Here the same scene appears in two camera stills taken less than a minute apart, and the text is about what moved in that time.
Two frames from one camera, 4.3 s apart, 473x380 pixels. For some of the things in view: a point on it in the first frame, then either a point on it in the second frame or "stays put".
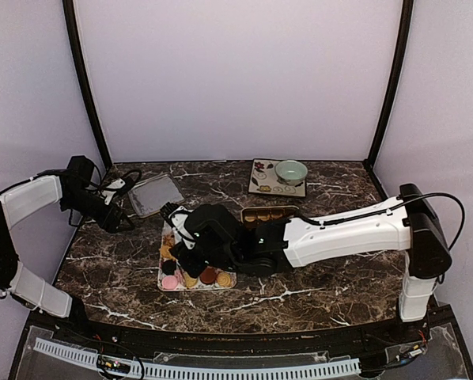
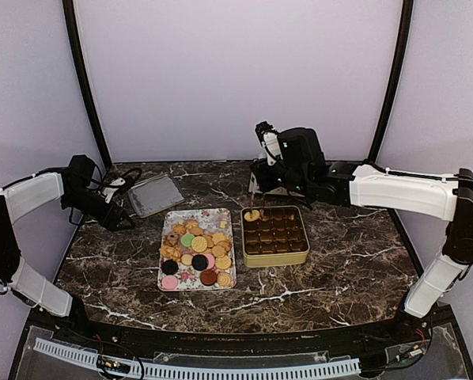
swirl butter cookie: [224, 279] stays put
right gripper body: [193, 267] to [266, 182]
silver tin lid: [148, 196] stays put
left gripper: [113, 220] stays put
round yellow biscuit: [190, 281] to [252, 217]
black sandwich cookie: [168, 267] stays put
